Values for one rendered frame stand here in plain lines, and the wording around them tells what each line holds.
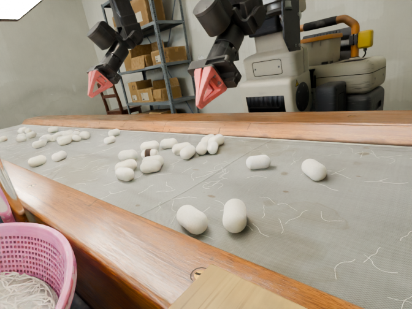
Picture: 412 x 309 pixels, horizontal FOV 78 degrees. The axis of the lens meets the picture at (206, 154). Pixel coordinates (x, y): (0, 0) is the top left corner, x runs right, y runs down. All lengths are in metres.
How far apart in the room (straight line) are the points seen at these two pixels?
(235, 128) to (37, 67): 4.92
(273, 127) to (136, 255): 0.36
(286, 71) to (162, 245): 0.85
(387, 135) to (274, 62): 0.62
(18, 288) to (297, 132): 0.42
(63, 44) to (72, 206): 5.22
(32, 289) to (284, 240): 0.21
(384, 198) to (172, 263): 0.21
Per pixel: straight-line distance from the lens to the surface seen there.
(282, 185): 0.31
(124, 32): 0.95
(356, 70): 1.16
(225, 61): 0.53
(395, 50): 2.31
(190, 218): 0.23
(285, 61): 0.97
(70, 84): 5.41
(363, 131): 0.45
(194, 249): 0.19
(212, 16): 0.57
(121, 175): 0.40
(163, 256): 0.19
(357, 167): 0.36
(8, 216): 0.34
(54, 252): 0.26
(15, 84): 5.22
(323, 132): 0.46
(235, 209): 0.23
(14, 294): 0.29
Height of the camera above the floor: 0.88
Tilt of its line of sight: 19 degrees down
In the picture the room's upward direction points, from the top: 10 degrees counter-clockwise
